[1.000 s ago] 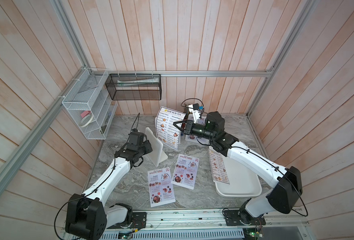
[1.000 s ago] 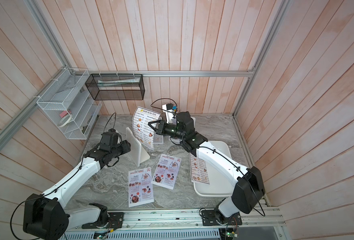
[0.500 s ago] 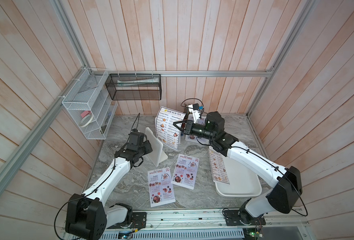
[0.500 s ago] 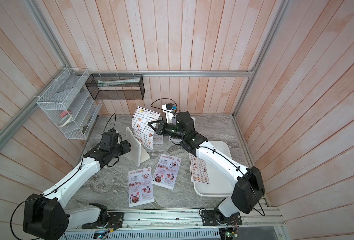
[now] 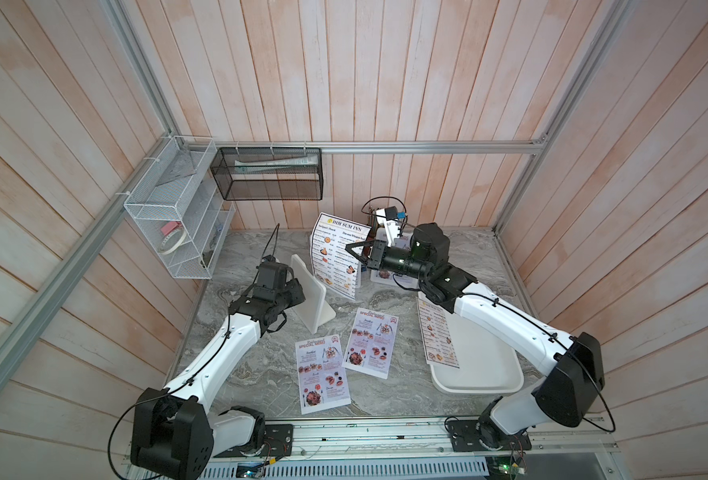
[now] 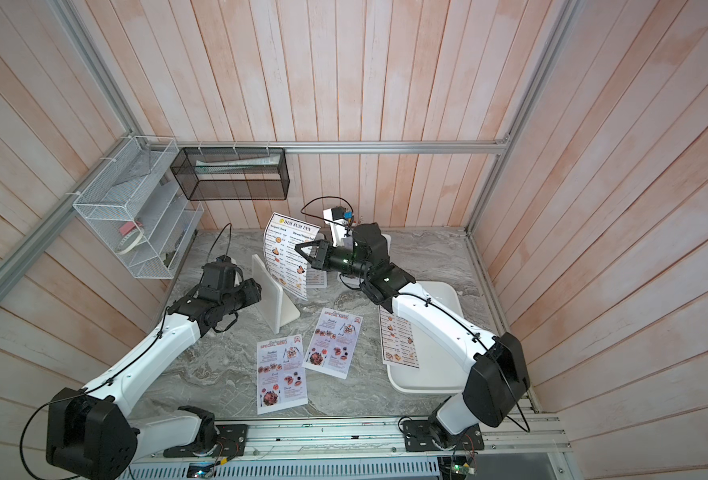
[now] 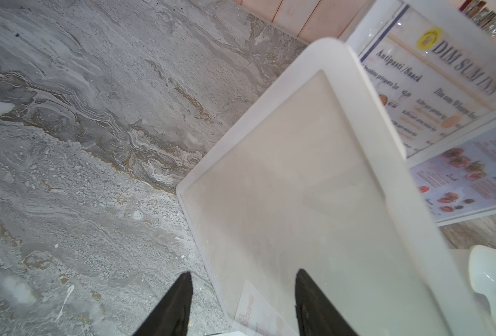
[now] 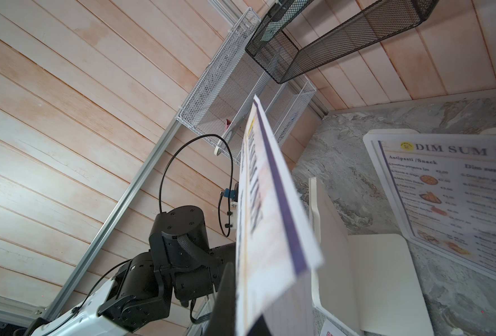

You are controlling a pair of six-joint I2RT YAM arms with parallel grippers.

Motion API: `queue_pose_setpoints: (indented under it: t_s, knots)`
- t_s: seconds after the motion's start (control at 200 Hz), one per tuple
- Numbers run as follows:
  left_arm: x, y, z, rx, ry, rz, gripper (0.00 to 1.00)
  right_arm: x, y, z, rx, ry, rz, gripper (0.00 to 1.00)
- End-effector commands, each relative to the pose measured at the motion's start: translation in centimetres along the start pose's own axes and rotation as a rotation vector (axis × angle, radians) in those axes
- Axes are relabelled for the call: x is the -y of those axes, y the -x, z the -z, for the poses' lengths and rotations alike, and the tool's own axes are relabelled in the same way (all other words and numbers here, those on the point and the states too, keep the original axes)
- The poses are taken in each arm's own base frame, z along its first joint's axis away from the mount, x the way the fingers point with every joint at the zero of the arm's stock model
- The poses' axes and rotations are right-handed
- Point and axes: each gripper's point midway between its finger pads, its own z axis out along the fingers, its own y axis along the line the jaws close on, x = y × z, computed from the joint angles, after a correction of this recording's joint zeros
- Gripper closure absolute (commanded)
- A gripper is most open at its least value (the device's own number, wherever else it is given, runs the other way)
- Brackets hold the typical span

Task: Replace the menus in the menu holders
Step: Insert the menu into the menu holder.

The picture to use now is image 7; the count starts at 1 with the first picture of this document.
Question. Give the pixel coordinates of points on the red pen cup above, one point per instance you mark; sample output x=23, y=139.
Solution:
x=481, y=15

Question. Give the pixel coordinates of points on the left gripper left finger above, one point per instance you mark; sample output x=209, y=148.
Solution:
x=170, y=317

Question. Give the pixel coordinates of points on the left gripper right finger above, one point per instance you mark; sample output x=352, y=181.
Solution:
x=314, y=312

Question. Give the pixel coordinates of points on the white menu holder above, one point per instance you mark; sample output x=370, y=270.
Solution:
x=314, y=176
x=457, y=179
x=375, y=16

